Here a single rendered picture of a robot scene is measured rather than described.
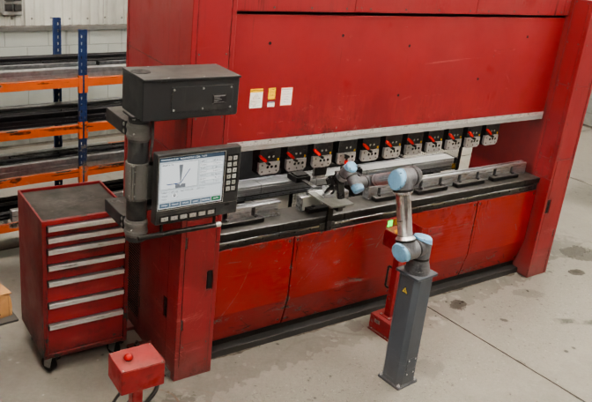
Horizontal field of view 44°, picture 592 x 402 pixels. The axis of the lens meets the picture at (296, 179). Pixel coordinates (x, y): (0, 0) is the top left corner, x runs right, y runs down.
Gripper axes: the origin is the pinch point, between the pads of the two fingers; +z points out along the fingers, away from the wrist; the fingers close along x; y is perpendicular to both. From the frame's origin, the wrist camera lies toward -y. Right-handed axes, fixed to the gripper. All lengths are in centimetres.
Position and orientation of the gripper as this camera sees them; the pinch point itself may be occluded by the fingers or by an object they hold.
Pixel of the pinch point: (328, 195)
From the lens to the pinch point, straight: 468.1
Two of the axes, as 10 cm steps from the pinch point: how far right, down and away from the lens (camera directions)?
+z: -4.1, 4.8, 7.8
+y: -3.2, -8.7, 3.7
